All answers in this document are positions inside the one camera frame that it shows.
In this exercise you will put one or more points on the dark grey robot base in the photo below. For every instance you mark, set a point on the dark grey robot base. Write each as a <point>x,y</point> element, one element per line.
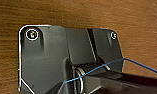
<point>44,60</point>

